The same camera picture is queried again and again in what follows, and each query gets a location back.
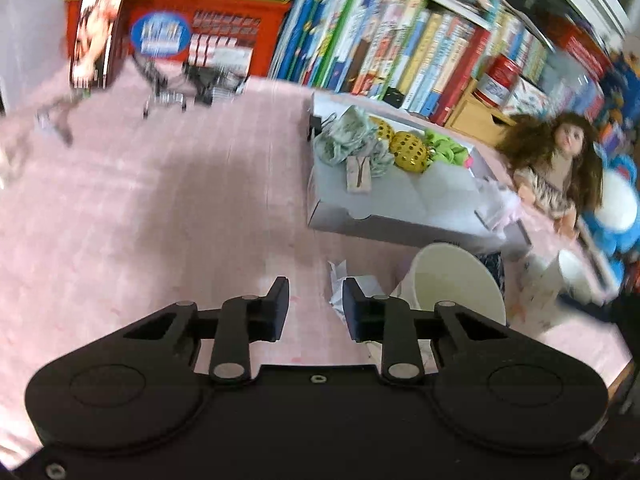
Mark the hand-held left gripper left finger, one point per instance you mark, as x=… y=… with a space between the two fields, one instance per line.
x=277 y=307

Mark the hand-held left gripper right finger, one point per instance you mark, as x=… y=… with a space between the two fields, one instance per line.
x=352 y=310

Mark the white paper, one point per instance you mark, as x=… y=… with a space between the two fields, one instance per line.
x=352 y=285

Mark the white paper cup black lettering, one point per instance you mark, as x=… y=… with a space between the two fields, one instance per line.
x=450 y=280

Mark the white cardboard box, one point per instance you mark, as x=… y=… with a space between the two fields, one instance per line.
x=400 y=210

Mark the beige sachet bag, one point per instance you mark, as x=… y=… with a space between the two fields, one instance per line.
x=359 y=175

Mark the navy floral pouch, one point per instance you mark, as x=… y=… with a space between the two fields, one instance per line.
x=494 y=272

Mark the yellow sequined plush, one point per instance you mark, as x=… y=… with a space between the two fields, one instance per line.
x=405 y=147

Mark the green checked scrunchie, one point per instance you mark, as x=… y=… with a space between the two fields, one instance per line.
x=345 y=137

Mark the doodled paper cup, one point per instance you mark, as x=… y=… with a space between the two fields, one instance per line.
x=545 y=290

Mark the pink striped tablecloth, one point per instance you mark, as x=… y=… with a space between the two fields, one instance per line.
x=150 y=210

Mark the black binder clip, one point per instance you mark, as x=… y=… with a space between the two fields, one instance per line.
x=320 y=127

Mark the wooden drawer box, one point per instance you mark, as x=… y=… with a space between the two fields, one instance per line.
x=475 y=120

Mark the black slatted glasses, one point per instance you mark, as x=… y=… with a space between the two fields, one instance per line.
x=220 y=82

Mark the black metal stand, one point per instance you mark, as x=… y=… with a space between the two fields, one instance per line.
x=160 y=90

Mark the brown haired doll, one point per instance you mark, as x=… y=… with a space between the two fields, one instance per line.
x=555 y=160

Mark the red beer can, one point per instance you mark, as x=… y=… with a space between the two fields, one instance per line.
x=497 y=80

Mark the row of colourful books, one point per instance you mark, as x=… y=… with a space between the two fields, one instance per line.
x=390 y=40

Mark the white printed label box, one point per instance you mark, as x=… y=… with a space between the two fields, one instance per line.
x=525 y=97

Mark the red plastic crate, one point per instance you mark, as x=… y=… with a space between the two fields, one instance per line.
x=260 y=25

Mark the blue and white plush toy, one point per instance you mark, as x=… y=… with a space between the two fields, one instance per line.
x=617 y=205

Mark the clear framed glasses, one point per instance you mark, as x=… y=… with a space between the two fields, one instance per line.
x=57 y=120

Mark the portrait printed tin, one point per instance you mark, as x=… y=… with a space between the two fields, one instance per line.
x=97 y=35

